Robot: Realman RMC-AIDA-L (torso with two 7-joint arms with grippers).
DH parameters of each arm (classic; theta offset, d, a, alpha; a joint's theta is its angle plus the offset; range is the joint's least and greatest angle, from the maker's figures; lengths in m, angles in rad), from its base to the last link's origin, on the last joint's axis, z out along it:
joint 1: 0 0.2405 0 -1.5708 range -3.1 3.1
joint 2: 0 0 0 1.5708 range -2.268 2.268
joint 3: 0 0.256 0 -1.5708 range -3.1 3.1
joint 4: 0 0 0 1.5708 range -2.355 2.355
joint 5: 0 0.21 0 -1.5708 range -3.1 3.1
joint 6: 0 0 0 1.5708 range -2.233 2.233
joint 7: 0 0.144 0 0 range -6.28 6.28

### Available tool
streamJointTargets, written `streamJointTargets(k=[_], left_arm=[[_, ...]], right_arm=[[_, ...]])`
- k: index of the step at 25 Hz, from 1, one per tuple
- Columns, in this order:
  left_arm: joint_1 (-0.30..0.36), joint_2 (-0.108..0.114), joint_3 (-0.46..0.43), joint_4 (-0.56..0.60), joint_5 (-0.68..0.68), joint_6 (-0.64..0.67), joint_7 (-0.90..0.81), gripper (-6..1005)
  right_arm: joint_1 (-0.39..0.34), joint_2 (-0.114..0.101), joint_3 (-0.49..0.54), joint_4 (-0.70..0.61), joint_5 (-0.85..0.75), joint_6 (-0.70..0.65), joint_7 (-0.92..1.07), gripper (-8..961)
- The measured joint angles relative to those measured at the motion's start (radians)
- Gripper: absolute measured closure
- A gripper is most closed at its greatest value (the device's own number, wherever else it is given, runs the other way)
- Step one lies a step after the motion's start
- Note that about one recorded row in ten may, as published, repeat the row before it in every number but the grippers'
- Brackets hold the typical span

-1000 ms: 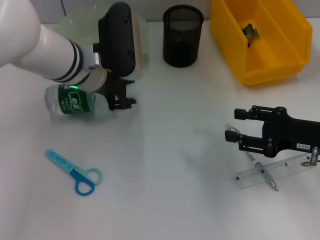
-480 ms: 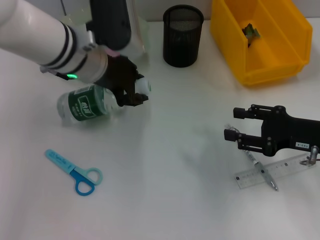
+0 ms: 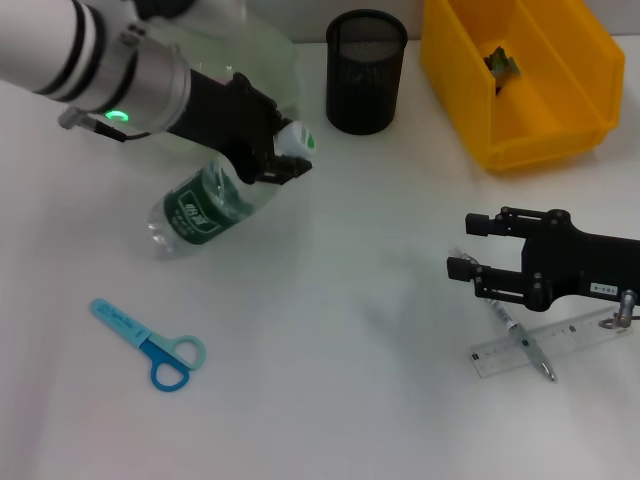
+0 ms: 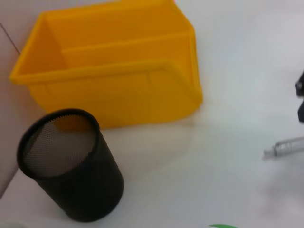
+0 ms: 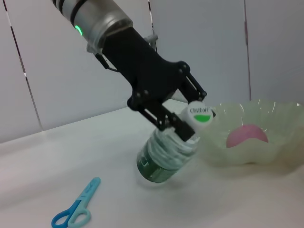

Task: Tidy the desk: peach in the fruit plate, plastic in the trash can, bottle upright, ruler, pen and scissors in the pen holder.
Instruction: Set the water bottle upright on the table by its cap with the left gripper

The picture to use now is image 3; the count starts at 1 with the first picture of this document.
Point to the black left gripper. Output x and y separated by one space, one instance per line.
225 120

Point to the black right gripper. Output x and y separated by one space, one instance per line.
575 265

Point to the green label water bottle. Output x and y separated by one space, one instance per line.
200 215

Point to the green plastic wrapper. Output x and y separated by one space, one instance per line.
502 67

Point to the blue scissors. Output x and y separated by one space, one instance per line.
125 325

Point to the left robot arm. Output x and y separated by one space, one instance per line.
75 55

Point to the green glass fruit plate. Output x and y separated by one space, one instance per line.
270 55

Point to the black mesh pen holder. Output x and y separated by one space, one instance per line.
362 90

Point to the transparent plastic ruler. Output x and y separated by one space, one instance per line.
500 356

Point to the clear ballpoint pen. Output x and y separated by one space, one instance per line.
530 350

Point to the yellow plastic bin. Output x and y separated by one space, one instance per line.
550 110

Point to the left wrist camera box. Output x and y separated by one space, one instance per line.
165 6

